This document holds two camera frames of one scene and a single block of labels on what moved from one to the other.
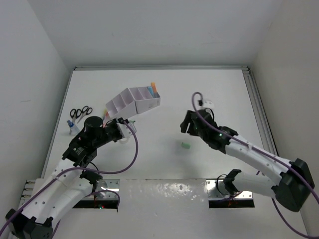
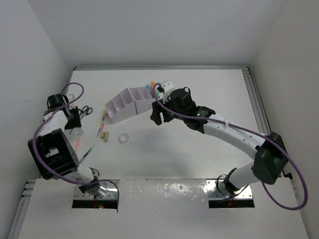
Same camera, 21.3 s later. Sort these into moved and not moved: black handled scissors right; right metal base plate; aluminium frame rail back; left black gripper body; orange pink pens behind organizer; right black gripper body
Moved: right black gripper body; left black gripper body
Not moved: black handled scissors right; aluminium frame rail back; orange pink pens behind organizer; right metal base plate
